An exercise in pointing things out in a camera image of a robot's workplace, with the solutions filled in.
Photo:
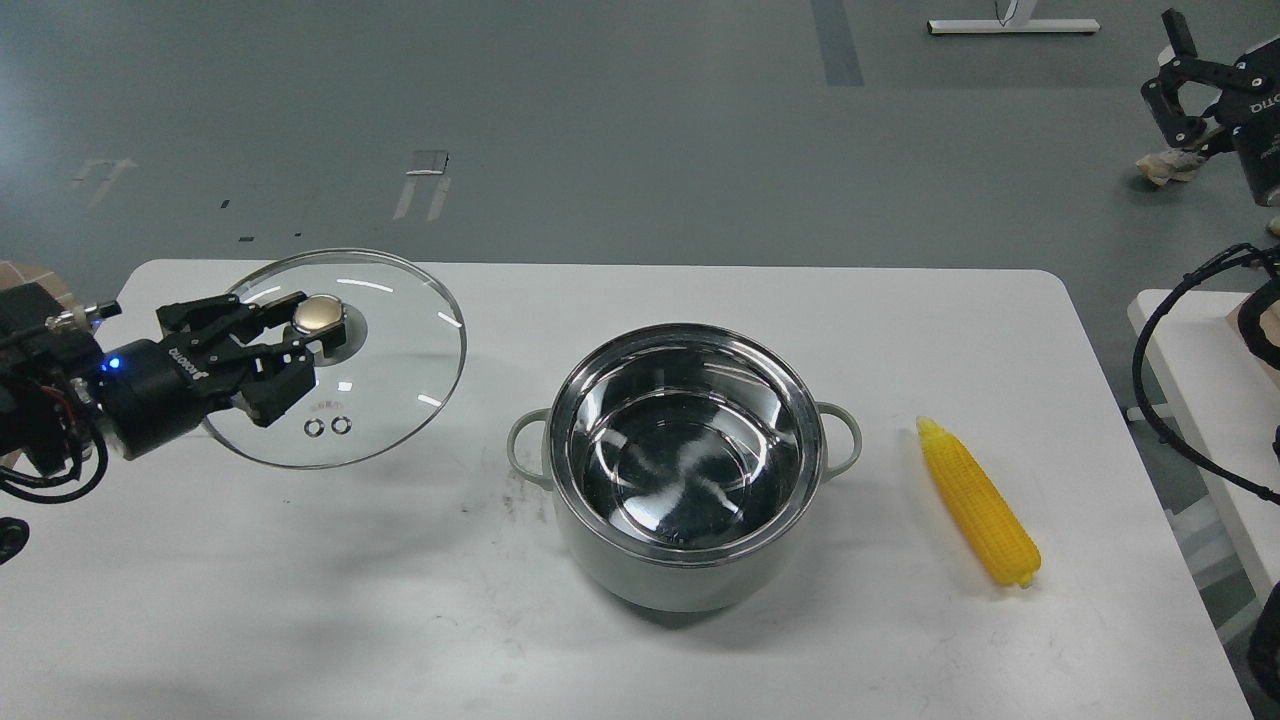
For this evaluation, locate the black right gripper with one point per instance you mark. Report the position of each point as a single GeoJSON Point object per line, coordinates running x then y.
{"type": "Point", "coordinates": [1254, 108]}

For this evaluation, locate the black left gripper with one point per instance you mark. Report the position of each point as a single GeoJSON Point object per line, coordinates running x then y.
{"type": "Point", "coordinates": [151, 392]}

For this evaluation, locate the glass pot lid gold knob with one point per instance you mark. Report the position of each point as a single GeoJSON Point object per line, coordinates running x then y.
{"type": "Point", "coordinates": [404, 354]}

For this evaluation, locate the yellow corn cob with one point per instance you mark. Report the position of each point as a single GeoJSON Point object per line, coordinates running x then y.
{"type": "Point", "coordinates": [999, 541]}

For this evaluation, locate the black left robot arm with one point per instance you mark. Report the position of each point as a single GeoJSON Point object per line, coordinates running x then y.
{"type": "Point", "coordinates": [69, 405]}

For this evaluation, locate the grey-green steel cooking pot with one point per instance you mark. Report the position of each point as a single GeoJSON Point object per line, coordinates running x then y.
{"type": "Point", "coordinates": [683, 458]}

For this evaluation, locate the person legs with sneakers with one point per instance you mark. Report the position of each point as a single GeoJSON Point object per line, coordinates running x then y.
{"type": "Point", "coordinates": [1183, 165]}

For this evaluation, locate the white table leg base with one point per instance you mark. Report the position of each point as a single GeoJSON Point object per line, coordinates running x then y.
{"type": "Point", "coordinates": [1018, 18]}

